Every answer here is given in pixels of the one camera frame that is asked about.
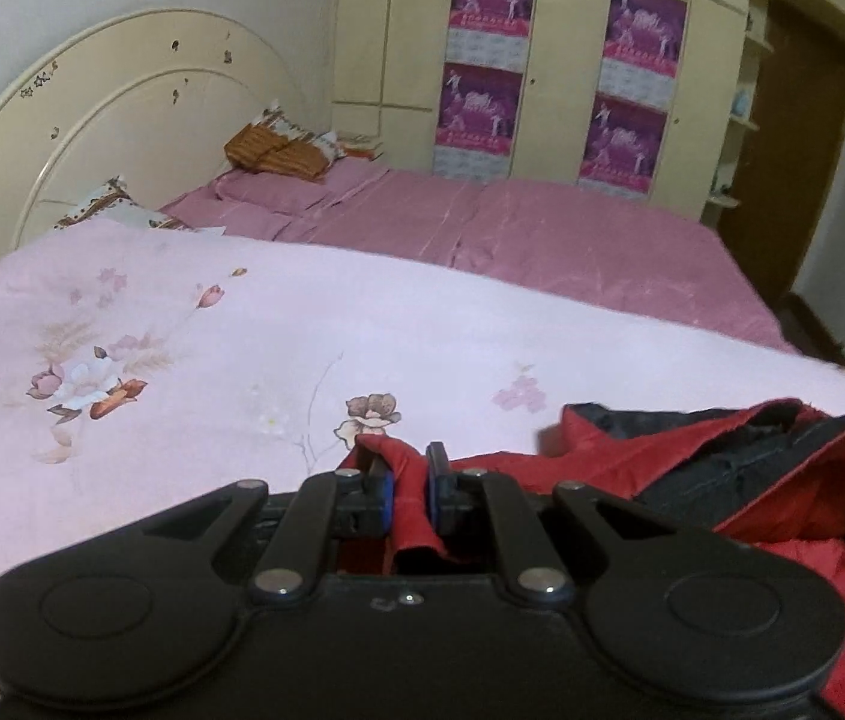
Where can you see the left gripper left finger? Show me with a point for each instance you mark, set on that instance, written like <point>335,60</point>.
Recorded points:
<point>364,500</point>

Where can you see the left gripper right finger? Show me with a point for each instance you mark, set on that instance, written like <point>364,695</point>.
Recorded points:
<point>450,496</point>

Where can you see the red quilted down jacket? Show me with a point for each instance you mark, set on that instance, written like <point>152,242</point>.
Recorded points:
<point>664,565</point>

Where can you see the pink floral quilt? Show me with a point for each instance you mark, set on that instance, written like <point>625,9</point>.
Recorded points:
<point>140,368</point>

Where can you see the pink bed sheet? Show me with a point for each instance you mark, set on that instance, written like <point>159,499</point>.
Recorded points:
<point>560,239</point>

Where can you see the lower right purple poster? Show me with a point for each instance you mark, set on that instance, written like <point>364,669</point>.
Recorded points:
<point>621,151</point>

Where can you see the lower left purple poster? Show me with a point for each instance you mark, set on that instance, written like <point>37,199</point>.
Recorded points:
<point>478,109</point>

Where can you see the floral pillow by headboard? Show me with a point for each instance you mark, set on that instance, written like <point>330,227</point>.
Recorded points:
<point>111,202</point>

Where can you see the cream corner shelf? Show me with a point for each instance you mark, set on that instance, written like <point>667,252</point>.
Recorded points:
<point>756,48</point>

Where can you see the cream arched headboard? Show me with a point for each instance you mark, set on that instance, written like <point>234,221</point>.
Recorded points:
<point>149,98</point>

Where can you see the cream wardrobe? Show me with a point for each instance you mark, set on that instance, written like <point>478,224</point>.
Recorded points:
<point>387,74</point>

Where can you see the brown wooden door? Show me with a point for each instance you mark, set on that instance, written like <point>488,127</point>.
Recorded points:
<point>786,166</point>

